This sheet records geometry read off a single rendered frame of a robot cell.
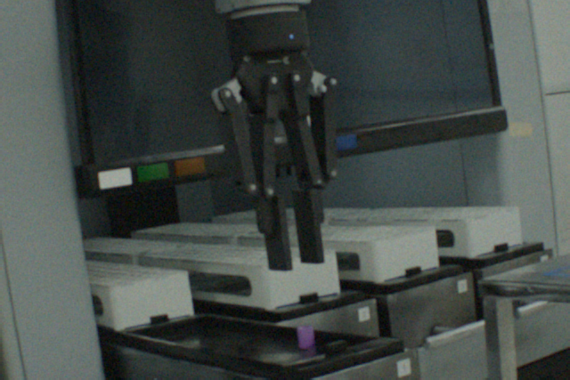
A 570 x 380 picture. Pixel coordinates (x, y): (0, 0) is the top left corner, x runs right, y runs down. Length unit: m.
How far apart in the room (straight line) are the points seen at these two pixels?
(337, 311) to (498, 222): 0.30
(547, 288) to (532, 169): 0.45
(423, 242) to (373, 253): 0.07
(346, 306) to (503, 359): 0.19
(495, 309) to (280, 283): 0.24
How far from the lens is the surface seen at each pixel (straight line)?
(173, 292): 1.29
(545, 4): 3.35
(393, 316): 1.34
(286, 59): 1.10
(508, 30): 1.61
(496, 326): 1.27
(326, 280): 1.32
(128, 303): 1.27
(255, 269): 1.29
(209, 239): 1.66
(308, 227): 1.11
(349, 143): 1.38
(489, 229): 1.49
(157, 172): 1.24
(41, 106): 1.21
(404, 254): 1.39
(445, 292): 1.39
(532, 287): 1.21
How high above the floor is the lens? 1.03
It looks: 3 degrees down
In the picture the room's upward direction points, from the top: 7 degrees counter-clockwise
